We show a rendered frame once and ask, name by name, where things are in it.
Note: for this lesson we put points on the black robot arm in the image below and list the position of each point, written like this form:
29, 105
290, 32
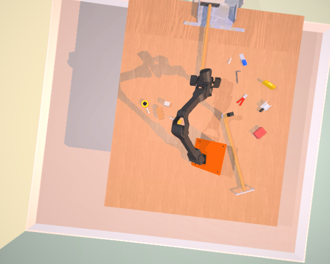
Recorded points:
182, 131

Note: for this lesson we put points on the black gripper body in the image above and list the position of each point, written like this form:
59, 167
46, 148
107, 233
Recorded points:
194, 80

